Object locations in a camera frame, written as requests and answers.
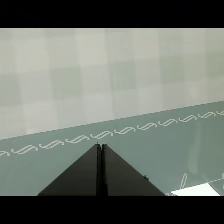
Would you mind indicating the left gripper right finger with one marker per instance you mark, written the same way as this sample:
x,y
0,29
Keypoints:
x,y
125,178

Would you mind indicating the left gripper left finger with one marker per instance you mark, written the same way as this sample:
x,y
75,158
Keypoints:
x,y
80,176

